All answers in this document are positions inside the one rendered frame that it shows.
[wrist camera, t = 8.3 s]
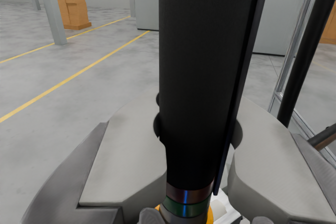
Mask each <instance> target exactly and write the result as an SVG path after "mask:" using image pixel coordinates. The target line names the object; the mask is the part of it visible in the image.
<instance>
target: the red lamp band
mask: <svg viewBox="0 0 336 224"><path fill-rule="evenodd" d="M216 173H217V171H216ZM215 178H216V174H215V177H214V179H213V180H212V182H211V183H210V184H208V185H207V186H205V187H203V188H200V189H196V190H186V189H181V188H178V187H175V186H173V185H172V184H170V183H169V182H168V181H166V195H167V196H169V197H170V198H171V199H173V200H175V201H177V202H180V203H184V204H194V203H198V202H201V201H203V200H204V199H206V198H207V197H208V196H209V195H210V194H211V192H212V190H213V187H214V183H215Z"/></svg>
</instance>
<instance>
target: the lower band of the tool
mask: <svg viewBox="0 0 336 224"><path fill-rule="evenodd" d="M159 206H160V205H158V206H157V207H155V209H157V210H159ZM213 221H214V217H213V212H212V208H211V206H210V205H209V210H208V215H207V222H206V224H213Z"/></svg>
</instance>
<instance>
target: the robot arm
mask: <svg viewBox="0 0 336 224"><path fill-rule="evenodd" d="M159 136H160V107H159V87H158V86H154V87H152V88H151V89H149V90H148V91H146V92H144V93H143V94H141V95H140V96H138V97H136V98H135V99H133V100H132V101H130V102H129V103H127V104H126V105H124V106H123V107H121V108H120V109H119V110H118V111H116V112H115V113H114V114H113V115H112V116H111V117H110V118H109V120H108V121H107V122H100V123H99V124H98V125H97V126H96V127H95V128H94V129H93V130H92V131H91V132H90V133H89V135H88V136H87V137H86V138H85V139H84V140H83V141H82V142H81V143H80V144H79V145H78V146H77V147H76V148H75V149H74V150H73V151H72V152H71V153H70V154H69V155H68V156H67V157H66V159H65V160H64V161H63V162H62V163H61V164H60V165H59V166H58V167H57V168H56V169H55V170H54V171H53V173H52V174H51V175H50V176H49V177H48V179H47V180H46V181H45V182H44V184H43V185H42V186H41V188H40V189H39V191H38V192H37V193H36V195H35V196H34V198H33V200H32V201H31V203H30V204H29V206H28V208H27V209H26V211H25V213H24V215H23V217H22V219H21V221H20V223H19V224H137V223H138V222H139V224H166V223H165V222H164V220H163V218H162V216H161V214H160V212H159V211H158V210H157V209H156V207H157V206H158V205H159V204H161V203H162V202H163V201H164V200H165V198H166V193H167V159H166V148H165V146H164V145H163V144H162V143H161V142H160V140H159V139H158V137H159ZM230 143H231V144H232V146H233V148H234V154H233V158H232V161H231V165H230V169H229V173H228V177H227V189H228V201H229V203H230V205H231V206H232V207H233V208H234V209H235V210H236V211H238V212H239V213H240V215H241V216H244V217H245V218H246V219H247V220H249V222H250V224H336V168H335V167H334V166H333V165H332V164H331V163H330V162H329V161H328V160H327V159H326V158H325V157H323V156H322V155H321V154H320V153H319V152H318V151H317V150H316V149H315V148H314V147H313V146H312V145H311V144H310V143H309V142H308V141H306V140H305V139H304V138H303V137H302V136H301V135H300V134H296V133H291V132H290V131H289V130H288V129H287V128H286V127H285V126H284V125H283V124H282V123H281V122H280V121H279V120H277V119H276V118H275V117H274V116H273V115H271V114H270V113H269V112H267V111H266V110H264V109H263V108H261V107H260V106H258V105H257V104H255V103H253V102H252V101H250V100H249V99H247V98H246V97H244V96H243V95H242V96H241V101H240V105H239V109H238V113H237V117H236V121H235V125H234V129H233V133H232V137H231V142H230Z"/></svg>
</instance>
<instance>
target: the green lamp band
mask: <svg viewBox="0 0 336 224"><path fill-rule="evenodd" d="M212 192H213V189H212ZM212 192H211V193H210V195H209V196H208V197H207V198H206V199H205V200H204V201H202V202H200V203H197V204H190V205H188V204H181V203H177V202H175V201H173V200H171V199H170V198H169V197H167V195H166V197H165V199H164V201H163V202H162V203H163V205H164V206H165V207H166V208H167V209H168V210H169V211H170V212H172V213H174V214H176V215H178V216H182V217H193V216H196V215H199V214H201V213H202V212H203V211H205V210H206V208H207V207H208V206H209V204H210V201H211V197H212Z"/></svg>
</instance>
